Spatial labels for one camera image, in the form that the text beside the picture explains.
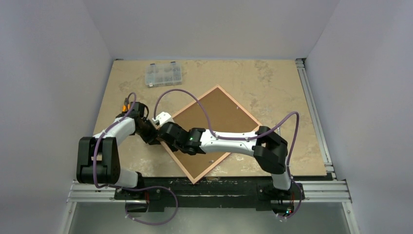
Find pink photo frame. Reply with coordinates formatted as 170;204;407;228
161;85;261;184

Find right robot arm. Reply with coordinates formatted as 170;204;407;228
158;122;293;198

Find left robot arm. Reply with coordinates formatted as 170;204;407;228
76;102;160;199

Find orange black pliers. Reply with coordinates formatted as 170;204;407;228
122;98;130;113

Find clear plastic screw organizer box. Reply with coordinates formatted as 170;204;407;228
145;61;182;88

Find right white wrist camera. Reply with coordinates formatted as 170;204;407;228
152;112;174;127

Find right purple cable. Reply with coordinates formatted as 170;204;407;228
153;89;304;220

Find purple cable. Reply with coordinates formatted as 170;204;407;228
153;89;304;220
92;92;179;226

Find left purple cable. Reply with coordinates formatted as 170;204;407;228
92;92;179;226

